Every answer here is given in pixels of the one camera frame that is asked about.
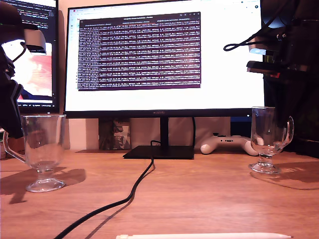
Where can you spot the white game controller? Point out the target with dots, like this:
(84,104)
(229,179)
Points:
(224,144)

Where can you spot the patterned grey card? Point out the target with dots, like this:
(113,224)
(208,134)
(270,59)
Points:
(114,137)

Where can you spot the grey camera box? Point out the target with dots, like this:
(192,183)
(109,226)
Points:
(36,41)
(259,48)

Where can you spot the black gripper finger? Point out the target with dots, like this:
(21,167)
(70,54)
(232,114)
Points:
(10,112)

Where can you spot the smaller black computer monitor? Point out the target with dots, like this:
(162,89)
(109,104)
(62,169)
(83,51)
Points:
(40,74)

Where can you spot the large black computer monitor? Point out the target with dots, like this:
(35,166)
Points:
(162,99)

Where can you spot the white pen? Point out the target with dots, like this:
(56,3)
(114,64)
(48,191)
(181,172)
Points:
(199,236)

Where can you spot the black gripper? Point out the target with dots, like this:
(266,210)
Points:
(299,67)

